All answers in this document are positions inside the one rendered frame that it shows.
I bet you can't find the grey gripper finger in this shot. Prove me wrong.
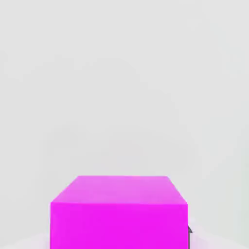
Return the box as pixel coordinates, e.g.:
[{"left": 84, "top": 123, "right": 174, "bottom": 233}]
[{"left": 187, "top": 225, "right": 210, "bottom": 249}]

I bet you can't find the small magenta cube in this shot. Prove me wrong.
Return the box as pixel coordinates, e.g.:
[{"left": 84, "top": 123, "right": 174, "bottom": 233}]
[{"left": 50, "top": 175, "right": 189, "bottom": 249}]

